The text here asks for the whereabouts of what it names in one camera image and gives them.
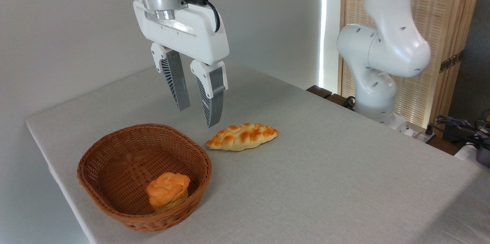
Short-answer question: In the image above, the brown wicker basket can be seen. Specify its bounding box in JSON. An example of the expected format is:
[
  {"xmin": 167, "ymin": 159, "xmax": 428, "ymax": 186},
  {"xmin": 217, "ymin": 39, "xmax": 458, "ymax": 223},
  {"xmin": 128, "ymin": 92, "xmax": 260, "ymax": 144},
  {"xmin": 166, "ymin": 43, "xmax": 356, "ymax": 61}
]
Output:
[{"xmin": 77, "ymin": 123, "xmax": 212, "ymax": 232}]

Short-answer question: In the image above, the round bread bun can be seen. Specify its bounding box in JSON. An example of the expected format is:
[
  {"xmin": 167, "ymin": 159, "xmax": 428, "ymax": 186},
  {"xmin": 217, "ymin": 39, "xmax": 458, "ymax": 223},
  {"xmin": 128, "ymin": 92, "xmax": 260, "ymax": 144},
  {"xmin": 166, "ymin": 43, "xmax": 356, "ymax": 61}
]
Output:
[{"xmin": 146, "ymin": 172, "xmax": 191, "ymax": 211}]

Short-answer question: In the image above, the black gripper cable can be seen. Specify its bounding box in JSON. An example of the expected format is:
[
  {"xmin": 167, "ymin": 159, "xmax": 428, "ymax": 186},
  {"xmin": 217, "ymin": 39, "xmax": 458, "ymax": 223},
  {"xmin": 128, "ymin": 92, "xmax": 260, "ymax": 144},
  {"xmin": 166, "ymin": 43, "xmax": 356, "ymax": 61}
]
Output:
[{"xmin": 182, "ymin": 0, "xmax": 221, "ymax": 33}]

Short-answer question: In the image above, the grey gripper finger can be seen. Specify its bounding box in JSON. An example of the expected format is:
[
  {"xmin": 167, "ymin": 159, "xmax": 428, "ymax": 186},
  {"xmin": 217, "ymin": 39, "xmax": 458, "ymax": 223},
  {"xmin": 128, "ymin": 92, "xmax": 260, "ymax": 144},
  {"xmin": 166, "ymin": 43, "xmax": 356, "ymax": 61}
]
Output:
[
  {"xmin": 190, "ymin": 60, "xmax": 229, "ymax": 128},
  {"xmin": 150, "ymin": 42, "xmax": 191, "ymax": 112}
]

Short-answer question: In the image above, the black cable bundle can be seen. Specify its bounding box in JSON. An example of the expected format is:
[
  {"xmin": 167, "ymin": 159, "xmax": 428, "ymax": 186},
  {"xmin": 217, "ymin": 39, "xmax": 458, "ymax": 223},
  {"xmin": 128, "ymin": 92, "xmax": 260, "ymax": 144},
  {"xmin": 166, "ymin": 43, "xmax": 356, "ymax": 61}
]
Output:
[{"xmin": 435, "ymin": 115, "xmax": 490, "ymax": 150}]

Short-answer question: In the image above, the long braided bread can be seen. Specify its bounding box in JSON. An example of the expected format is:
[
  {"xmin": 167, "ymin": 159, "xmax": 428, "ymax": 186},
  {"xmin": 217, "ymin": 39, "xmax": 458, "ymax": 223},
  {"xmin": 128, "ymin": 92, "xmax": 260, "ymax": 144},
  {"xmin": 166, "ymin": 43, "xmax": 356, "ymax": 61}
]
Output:
[{"xmin": 205, "ymin": 123, "xmax": 279, "ymax": 151}]

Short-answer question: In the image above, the metal screen hinge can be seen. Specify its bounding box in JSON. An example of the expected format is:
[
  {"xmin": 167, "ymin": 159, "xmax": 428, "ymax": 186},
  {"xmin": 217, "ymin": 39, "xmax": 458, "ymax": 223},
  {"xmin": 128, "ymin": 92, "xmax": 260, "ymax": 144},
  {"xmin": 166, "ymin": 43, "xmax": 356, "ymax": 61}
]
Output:
[{"xmin": 439, "ymin": 50, "xmax": 465, "ymax": 73}]

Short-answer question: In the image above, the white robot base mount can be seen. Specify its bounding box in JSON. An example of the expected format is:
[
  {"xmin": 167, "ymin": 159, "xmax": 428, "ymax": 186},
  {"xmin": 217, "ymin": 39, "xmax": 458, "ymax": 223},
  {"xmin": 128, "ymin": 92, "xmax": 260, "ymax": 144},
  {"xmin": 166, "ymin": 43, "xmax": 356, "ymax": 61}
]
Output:
[{"xmin": 377, "ymin": 113, "xmax": 415, "ymax": 137}]

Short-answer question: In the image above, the dark wooden block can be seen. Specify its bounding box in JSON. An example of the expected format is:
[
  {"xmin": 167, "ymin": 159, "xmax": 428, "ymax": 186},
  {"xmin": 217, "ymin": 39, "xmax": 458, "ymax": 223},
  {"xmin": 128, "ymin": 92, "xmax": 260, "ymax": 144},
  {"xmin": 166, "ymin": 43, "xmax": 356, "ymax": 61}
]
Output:
[
  {"xmin": 306, "ymin": 85, "xmax": 333, "ymax": 99},
  {"xmin": 325, "ymin": 93, "xmax": 355, "ymax": 111}
]

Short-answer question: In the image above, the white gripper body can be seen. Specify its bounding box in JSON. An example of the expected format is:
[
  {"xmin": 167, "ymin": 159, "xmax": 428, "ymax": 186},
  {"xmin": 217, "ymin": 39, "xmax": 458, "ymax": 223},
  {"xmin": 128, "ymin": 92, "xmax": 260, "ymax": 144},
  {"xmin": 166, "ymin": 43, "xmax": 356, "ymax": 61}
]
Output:
[{"xmin": 132, "ymin": 0, "xmax": 230, "ymax": 66}]

